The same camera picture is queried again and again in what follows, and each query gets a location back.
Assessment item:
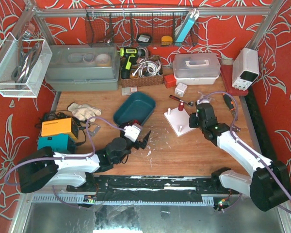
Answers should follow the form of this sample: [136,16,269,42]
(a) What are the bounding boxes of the orange black screwdriver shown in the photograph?
[223,94,236,117]

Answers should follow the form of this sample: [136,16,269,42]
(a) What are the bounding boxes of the white coiled cable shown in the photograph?
[132,60,162,77]

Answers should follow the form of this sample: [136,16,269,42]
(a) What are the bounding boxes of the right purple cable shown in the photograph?
[198,91,291,218]

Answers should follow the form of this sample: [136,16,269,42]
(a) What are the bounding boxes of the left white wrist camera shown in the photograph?
[124,123,142,142]

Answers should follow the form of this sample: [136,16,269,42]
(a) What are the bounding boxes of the metal bracket piece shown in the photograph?
[88,124,101,137]

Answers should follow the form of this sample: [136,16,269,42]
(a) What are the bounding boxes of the small red spring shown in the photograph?
[178,102,185,112]

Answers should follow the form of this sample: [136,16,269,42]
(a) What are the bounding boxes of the teal power box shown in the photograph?
[37,133,76,154]

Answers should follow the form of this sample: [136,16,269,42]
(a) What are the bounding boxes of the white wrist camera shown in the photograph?
[124,123,142,142]
[196,99,210,106]

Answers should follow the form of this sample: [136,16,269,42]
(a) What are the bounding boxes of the black wire hanging basket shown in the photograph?
[84,5,199,48]

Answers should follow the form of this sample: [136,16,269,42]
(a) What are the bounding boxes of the red handled ratchet wrench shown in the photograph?
[169,95,194,107]

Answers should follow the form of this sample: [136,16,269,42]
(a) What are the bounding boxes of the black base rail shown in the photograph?
[66,175,238,202]

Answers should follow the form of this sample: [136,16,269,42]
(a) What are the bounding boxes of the white plastic case with handle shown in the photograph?
[173,53,221,85]

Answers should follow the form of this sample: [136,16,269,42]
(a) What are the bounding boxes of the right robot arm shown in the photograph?
[189,100,291,212]

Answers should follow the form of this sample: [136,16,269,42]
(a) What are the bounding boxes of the black cable duct strip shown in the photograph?
[244,87,277,161]

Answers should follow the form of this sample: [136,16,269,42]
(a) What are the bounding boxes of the yellow tape measure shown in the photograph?
[161,35,173,46]

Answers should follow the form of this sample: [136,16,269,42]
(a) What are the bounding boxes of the red small box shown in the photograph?
[163,74,177,88]

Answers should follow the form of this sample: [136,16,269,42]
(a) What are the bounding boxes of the white peg base plate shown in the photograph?
[163,108,195,137]

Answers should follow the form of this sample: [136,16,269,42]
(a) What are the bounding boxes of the plastic bag with parts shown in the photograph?
[197,91,214,102]

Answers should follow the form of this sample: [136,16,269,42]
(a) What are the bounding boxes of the white work glove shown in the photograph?
[67,102,101,121]

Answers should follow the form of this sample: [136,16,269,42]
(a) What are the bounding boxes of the teal plastic tray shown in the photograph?
[113,92,156,126]

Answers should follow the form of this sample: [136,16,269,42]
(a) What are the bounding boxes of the white power plug adapter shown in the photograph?
[175,83,188,98]

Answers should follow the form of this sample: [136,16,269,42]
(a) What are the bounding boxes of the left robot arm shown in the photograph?
[17,131,151,193]

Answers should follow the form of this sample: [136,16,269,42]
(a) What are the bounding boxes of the clear small label bag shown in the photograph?
[121,87,137,96]

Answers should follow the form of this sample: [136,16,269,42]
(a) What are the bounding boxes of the small metal parts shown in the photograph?
[232,126,241,132]

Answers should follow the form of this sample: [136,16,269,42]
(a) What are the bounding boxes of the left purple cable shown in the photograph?
[4,116,128,209]

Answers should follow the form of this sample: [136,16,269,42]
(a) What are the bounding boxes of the clear acrylic hanging box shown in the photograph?
[0,33,52,98]

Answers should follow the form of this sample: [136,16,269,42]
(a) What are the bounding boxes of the green yellow cordless drill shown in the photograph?
[120,47,146,79]

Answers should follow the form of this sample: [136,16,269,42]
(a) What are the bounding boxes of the aluminium frame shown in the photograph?
[0,0,291,233]

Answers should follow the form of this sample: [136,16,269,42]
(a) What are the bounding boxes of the purple cable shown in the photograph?
[198,91,291,218]
[4,116,128,209]

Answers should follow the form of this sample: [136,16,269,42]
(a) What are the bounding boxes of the grey plastic storage box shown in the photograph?
[45,45,120,92]

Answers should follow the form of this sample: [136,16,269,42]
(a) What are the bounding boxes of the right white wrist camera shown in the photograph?
[196,99,210,106]

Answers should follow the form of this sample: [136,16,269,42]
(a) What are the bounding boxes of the orange power box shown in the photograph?
[41,117,79,139]

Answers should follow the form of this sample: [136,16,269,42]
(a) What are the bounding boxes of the white power supply unit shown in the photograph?
[232,48,259,91]

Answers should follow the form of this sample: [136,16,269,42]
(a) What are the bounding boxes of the woven brown basket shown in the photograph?
[119,55,163,87]

